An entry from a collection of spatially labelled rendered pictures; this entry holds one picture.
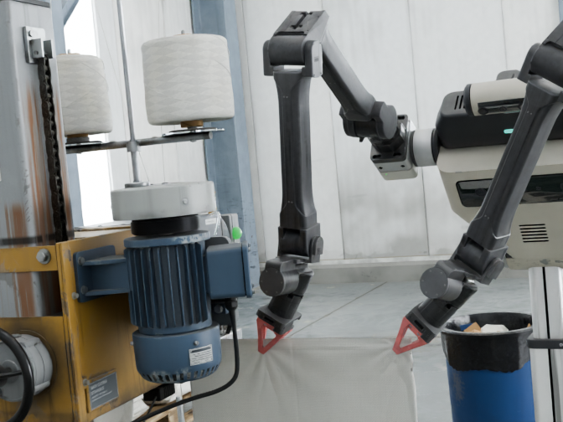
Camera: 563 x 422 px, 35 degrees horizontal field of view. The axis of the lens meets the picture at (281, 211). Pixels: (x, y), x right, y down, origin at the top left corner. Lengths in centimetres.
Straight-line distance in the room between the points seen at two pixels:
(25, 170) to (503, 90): 98
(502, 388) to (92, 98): 260
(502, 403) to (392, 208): 630
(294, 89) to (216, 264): 39
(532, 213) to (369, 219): 808
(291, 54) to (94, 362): 66
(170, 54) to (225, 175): 894
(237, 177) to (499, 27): 340
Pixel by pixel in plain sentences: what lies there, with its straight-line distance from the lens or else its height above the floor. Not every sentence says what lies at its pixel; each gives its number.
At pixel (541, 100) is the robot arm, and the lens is 155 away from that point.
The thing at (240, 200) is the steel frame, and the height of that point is 105.
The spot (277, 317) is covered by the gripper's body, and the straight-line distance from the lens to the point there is 179.
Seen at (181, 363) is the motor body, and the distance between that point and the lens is 151.
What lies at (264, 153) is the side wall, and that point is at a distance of 1058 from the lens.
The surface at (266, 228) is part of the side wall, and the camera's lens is 1063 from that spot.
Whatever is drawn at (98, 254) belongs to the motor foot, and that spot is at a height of 131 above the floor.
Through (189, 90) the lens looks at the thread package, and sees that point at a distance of 161.
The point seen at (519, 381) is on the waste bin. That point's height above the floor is 43.
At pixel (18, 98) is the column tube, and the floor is 159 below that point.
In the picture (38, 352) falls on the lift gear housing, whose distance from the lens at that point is 155.
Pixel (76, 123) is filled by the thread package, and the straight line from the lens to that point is 175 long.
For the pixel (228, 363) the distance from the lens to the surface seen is 190.
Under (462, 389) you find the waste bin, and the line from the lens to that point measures 401.
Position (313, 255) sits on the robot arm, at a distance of 177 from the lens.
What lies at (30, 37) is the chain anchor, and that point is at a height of 169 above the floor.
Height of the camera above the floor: 143
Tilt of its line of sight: 3 degrees down
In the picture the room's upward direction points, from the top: 5 degrees counter-clockwise
